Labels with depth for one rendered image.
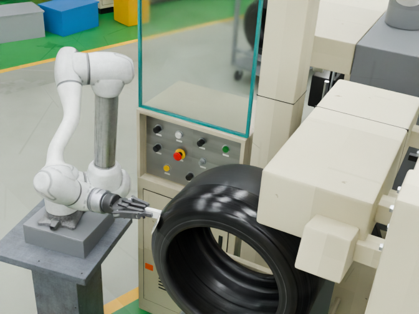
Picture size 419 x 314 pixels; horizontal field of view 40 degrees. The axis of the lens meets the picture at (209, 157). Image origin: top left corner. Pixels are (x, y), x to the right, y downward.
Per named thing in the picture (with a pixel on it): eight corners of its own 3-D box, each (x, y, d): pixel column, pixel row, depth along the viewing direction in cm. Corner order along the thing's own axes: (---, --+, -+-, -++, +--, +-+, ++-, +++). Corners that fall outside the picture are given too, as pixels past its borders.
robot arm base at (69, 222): (33, 229, 263) (32, 219, 261) (51, 204, 283) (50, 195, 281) (72, 235, 262) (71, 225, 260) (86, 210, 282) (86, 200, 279)
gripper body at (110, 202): (98, 199, 204) (120, 204, 199) (112, 187, 210) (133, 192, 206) (101, 217, 207) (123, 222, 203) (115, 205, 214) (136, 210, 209)
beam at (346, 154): (328, 121, 181) (337, 76, 173) (411, 142, 171) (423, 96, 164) (252, 222, 133) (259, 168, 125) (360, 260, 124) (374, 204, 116)
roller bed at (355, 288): (342, 281, 224) (356, 221, 209) (380, 295, 219) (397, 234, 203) (327, 314, 209) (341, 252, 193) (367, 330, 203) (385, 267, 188)
